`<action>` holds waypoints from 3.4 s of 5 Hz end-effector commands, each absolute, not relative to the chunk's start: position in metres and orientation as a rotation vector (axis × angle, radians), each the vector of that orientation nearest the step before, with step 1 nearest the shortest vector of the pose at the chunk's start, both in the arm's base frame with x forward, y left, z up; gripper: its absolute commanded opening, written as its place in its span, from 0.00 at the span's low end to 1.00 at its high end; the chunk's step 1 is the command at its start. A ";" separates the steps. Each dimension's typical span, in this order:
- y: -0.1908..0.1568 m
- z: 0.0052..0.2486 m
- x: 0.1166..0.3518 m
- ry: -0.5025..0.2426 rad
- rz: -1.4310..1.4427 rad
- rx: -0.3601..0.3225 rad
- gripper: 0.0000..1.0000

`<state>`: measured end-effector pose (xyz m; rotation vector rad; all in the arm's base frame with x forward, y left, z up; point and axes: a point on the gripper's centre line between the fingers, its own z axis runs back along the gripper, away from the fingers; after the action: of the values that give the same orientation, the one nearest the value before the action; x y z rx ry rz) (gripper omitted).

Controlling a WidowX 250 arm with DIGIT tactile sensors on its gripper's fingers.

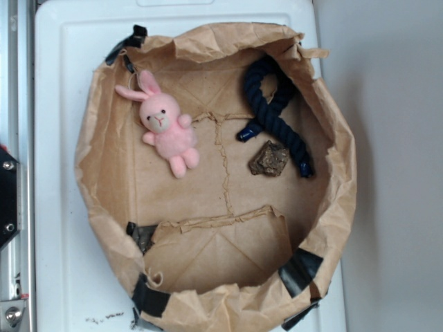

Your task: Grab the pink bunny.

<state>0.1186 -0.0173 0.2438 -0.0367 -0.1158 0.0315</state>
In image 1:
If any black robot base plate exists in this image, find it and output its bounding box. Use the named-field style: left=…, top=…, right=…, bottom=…
left=0, top=145, right=21, bottom=250

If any dark blue twisted rope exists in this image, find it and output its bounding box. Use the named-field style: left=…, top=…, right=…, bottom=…
left=236, top=55, right=316, bottom=179

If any pink plush bunny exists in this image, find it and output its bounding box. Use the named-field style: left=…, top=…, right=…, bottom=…
left=115, top=70, right=199, bottom=178

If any brown rough rock chunk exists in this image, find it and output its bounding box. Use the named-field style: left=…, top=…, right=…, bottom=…
left=248, top=140, right=290, bottom=177

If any brown paper bag bin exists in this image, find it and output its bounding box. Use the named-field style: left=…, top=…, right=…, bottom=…
left=75, top=23, right=356, bottom=331

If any metal frame rail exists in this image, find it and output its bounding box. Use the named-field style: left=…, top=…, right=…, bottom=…
left=1, top=1, right=37, bottom=331

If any white plastic tray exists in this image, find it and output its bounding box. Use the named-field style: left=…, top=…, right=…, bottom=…
left=33, top=0, right=347, bottom=332

